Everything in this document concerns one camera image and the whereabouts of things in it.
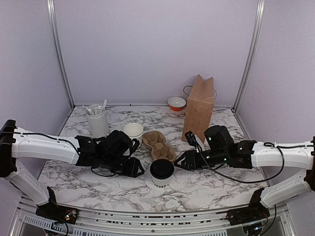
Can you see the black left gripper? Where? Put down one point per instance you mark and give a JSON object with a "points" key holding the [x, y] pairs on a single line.
{"points": [[132, 169]]}

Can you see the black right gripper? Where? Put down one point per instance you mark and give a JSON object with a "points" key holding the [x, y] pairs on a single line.
{"points": [[189, 155]]}

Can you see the white paper coffee cup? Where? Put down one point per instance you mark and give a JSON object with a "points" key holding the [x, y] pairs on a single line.
{"points": [[161, 180]]}

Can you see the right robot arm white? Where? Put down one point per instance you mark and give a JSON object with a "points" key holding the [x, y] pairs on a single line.
{"points": [[248, 154]]}

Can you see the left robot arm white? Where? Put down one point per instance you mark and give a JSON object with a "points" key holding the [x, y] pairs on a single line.
{"points": [[16, 143]]}

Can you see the brown cardboard cup carrier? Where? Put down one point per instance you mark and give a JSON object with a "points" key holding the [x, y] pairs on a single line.
{"points": [[156, 142]]}

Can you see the brown paper bag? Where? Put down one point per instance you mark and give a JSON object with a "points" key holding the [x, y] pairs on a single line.
{"points": [[199, 109]]}

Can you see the white ribbed canister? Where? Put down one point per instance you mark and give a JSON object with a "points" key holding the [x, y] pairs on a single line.
{"points": [[97, 120]]}

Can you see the orange white bowl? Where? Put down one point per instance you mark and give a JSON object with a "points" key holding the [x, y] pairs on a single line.
{"points": [[176, 103]]}

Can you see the white wrapped stir stick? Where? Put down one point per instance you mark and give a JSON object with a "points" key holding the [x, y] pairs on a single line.
{"points": [[104, 104]]}

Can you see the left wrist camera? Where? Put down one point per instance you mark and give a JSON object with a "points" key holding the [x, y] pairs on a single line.
{"points": [[136, 145]]}

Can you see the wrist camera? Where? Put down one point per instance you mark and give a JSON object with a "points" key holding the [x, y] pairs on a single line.
{"points": [[191, 139], [136, 145]]}

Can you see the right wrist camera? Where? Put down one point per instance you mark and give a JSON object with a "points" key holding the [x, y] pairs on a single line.
{"points": [[191, 139]]}

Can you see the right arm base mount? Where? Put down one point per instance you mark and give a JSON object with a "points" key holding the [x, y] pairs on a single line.
{"points": [[255, 210]]}

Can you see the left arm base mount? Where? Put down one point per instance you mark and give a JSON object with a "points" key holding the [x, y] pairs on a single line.
{"points": [[52, 210]]}

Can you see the aluminium frame post right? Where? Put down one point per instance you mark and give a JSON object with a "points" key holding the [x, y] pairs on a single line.
{"points": [[252, 50]]}

